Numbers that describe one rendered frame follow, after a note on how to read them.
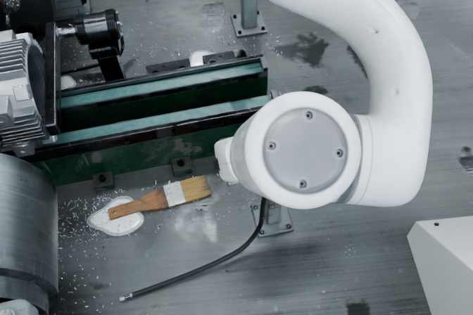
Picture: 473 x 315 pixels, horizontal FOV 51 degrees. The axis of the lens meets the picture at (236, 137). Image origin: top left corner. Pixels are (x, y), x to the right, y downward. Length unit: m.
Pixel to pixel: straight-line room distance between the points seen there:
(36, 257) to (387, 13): 0.51
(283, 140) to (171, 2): 1.07
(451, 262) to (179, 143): 0.53
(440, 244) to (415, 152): 0.46
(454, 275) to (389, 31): 0.51
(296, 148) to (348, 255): 0.63
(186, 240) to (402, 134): 0.63
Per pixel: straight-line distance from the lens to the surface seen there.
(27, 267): 0.68
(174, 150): 1.00
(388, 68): 0.41
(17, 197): 0.71
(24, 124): 0.88
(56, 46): 1.00
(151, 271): 0.95
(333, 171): 0.35
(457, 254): 0.82
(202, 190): 1.00
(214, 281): 0.93
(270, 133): 0.34
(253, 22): 1.27
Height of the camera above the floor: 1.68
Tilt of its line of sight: 55 degrees down
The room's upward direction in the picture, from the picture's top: 3 degrees counter-clockwise
